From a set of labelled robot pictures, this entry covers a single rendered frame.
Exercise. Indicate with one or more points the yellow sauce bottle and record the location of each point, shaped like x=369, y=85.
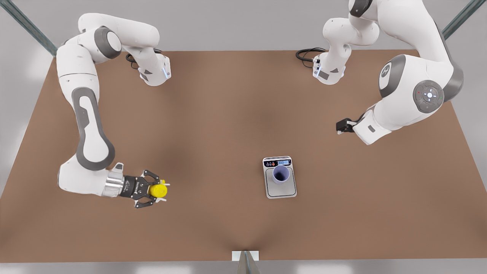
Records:
x=157, y=190

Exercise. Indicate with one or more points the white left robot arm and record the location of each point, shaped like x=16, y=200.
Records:
x=414, y=76

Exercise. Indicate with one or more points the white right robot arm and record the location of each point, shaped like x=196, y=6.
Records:
x=85, y=114

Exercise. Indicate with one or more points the lavender cup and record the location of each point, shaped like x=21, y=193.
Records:
x=282, y=175

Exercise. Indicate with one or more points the silver digital kitchen scale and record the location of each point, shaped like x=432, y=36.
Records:
x=280, y=189

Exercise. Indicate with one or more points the pale frame post foot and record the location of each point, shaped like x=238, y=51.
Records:
x=236, y=255

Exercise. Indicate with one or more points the silver frame post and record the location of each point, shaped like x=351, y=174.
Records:
x=248, y=266
x=28, y=27
x=462, y=18

